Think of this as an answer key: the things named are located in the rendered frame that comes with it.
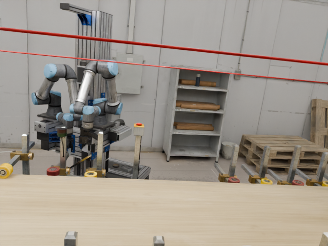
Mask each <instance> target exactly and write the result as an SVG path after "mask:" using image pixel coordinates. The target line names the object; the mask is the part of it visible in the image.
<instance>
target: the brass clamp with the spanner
mask: <svg viewBox="0 0 328 246"><path fill-rule="evenodd" d="M54 167H58V168H59V169H60V173H59V175H63V176H66V175H69V174H70V167H66V168H65V169H64V168H60V166H54Z"/></svg>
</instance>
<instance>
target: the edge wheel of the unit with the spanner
mask: <svg viewBox="0 0 328 246"><path fill-rule="evenodd" d="M59 173H60V169H59V168H58V167H50V168H48V169H47V175H48V176H58V175H59Z"/></svg>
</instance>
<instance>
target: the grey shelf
mask: <svg viewBox="0 0 328 246"><path fill-rule="evenodd" d="M171 67H178V68H188V69H198V70H207V71H218V72H227V73H232V71H227V70H222V69H214V68H203V67H194V66H179V65H173V64H172V65H171ZM197 74H200V75H201V76H200V80H201V81H208V82H216V87H209V86H195V85H186V84H180V83H178V81H179V79H186V80H196V77H197ZM231 77H232V74H225V73H215V72H205V71H195V70H185V69H175V68H171V73H170V82H169V91H168V100H167V110H166V119H165V128H164V141H163V150H162V153H164V152H165V153H166V155H167V160H166V161H167V162H169V158H170V156H198V157H216V161H215V162H216V163H217V162H218V157H219V151H220V145H221V139H222V133H223V127H224V121H225V115H226V107H227V101H228V95H229V89H230V83H231ZM176 100H179V101H192V102H205V103H215V104H216V105H220V109H219V110H217V111H214V110H200V109H186V108H181V107H176ZM174 122H182V123H205V124H212V126H213V127H214V130H213V131H206V130H180V129H176V128H175V126H173V124H174Z"/></svg>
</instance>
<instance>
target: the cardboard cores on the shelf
mask: <svg viewBox="0 0 328 246"><path fill-rule="evenodd" d="M178 83H180V84H186V85H195V83H196V80H186V79H179V81H178ZM199 86H209V87H216V82H208V81H200V84H199ZM176 107H181V108H186V109H200V110H214V111H217V110H219V109H220V105H216V104H215V103H211V102H192V101H179V100H176ZM173 126H175V128H176V129H180V130H206V131H213V130H214V127H213V126H212V124H205V123H182V122H174V124H173Z"/></svg>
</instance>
